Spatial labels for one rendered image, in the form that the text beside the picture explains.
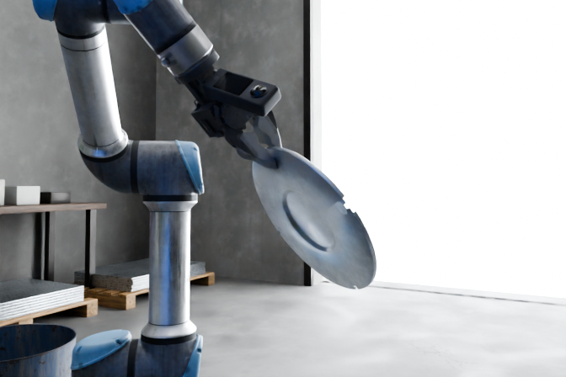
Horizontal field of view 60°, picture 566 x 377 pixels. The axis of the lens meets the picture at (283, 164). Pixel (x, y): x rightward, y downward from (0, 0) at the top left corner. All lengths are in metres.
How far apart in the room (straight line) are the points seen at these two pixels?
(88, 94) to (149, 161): 0.20
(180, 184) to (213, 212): 4.57
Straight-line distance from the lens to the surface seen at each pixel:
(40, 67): 5.24
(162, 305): 1.09
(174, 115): 6.02
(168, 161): 1.04
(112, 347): 1.11
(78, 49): 0.88
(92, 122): 0.98
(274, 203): 0.90
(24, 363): 1.78
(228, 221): 5.50
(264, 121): 0.79
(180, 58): 0.73
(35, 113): 5.14
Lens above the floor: 0.99
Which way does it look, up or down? 3 degrees up
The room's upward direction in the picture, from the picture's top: straight up
